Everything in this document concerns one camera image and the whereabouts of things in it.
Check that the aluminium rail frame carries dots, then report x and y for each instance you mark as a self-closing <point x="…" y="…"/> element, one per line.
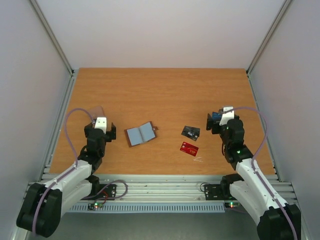
<point x="160" y="188"/>

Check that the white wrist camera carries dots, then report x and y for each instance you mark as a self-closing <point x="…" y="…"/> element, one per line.
<point x="227" y="113"/>
<point x="101" y="123"/>

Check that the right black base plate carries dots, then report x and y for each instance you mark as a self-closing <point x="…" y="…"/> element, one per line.
<point x="214" y="192"/>

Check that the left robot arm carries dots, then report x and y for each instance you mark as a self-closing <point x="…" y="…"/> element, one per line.
<point x="45" y="203"/>

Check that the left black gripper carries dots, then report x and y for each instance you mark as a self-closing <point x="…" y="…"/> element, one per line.
<point x="112" y="134"/>

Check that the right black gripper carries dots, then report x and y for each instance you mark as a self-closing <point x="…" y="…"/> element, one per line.
<point x="209" y="123"/>

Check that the blue VIP card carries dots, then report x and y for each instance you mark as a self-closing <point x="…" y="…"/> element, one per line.
<point x="217" y="116"/>
<point x="190" y="132"/>

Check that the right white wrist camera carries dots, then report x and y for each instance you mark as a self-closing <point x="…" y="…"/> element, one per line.
<point x="227" y="113"/>

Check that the circuit board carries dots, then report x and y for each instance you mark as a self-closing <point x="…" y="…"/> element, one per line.
<point x="231" y="205"/>
<point x="94" y="206"/>

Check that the left aluminium corner post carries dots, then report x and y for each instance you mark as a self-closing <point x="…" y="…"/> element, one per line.
<point x="44" y="22"/>

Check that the grey slotted cable duct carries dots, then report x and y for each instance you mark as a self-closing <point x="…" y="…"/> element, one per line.
<point x="137" y="208"/>

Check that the brown leather card holder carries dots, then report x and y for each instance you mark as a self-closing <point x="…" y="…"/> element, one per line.
<point x="140" y="135"/>

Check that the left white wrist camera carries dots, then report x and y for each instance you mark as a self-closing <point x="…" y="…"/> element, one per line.
<point x="101" y="123"/>

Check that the right aluminium corner post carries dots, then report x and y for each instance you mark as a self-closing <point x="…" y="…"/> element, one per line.
<point x="269" y="34"/>

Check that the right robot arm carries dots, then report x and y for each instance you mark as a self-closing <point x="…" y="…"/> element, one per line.
<point x="274" y="217"/>

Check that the red VIP card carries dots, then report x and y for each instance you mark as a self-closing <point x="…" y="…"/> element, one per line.
<point x="189" y="149"/>

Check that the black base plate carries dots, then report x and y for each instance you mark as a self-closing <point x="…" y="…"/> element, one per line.
<point x="214" y="192"/>
<point x="108" y="192"/>

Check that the right circuit board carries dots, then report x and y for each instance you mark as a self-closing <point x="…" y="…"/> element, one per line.
<point x="231" y="205"/>

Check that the left circuit board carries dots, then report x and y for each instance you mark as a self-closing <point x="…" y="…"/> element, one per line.
<point x="94" y="206"/>

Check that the aluminium corner post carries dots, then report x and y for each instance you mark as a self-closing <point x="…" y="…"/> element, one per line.
<point x="269" y="34"/>
<point x="44" y="22"/>

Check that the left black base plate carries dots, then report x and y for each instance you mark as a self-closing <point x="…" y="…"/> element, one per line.
<point x="108" y="192"/>

